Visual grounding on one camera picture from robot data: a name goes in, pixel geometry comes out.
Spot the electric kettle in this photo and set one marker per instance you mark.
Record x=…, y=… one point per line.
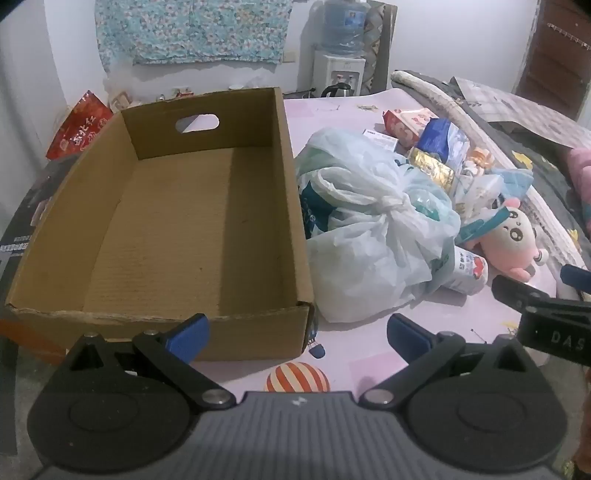
x=337, y=91

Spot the pink pillow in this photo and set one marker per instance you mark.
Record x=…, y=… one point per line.
x=581, y=173

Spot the white bottle with red print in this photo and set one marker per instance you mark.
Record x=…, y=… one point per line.
x=468, y=272

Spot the white patterned blanket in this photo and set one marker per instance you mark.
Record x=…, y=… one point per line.
x=549, y=217

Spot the red tissue packet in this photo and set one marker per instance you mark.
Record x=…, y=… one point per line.
x=406, y=124

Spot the light blue packet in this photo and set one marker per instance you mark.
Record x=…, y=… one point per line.
x=512, y=182

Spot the cartoon print packet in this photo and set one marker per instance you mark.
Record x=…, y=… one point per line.
x=478, y=161

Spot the brown cardboard box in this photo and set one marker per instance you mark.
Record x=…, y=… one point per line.
x=184, y=207

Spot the teal floral cloth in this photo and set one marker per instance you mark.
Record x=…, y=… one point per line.
x=194, y=27

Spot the white plastic bag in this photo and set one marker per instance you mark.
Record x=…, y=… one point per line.
x=369, y=230

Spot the pink plush toy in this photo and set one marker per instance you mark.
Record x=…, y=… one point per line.
x=508, y=240

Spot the wall socket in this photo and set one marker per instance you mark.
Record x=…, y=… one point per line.
x=289, y=57

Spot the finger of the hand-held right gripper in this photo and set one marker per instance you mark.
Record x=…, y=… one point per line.
x=517, y=290
x=577, y=277

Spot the patterned board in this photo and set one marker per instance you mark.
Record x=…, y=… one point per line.
x=381, y=41

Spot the brown wooden door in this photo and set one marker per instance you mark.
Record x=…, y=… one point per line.
x=558, y=60

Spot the grey quilt with yellow stars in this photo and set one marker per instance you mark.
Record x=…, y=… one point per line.
x=503, y=138

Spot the grey plaid cloth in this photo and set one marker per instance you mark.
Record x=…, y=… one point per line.
x=517, y=106

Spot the gold tissue packet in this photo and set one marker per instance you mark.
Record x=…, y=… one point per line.
x=431, y=166

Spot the blue water bottle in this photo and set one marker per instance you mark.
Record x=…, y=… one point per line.
x=344, y=25

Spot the blue white packet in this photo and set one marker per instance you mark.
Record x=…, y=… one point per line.
x=441, y=138

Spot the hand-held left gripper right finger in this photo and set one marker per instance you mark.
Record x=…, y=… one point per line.
x=406, y=339

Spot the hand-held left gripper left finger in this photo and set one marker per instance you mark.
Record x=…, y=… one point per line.
x=191, y=339

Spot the red snack bag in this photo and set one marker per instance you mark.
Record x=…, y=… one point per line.
x=78, y=129

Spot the small white box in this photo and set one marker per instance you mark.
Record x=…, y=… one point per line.
x=378, y=138

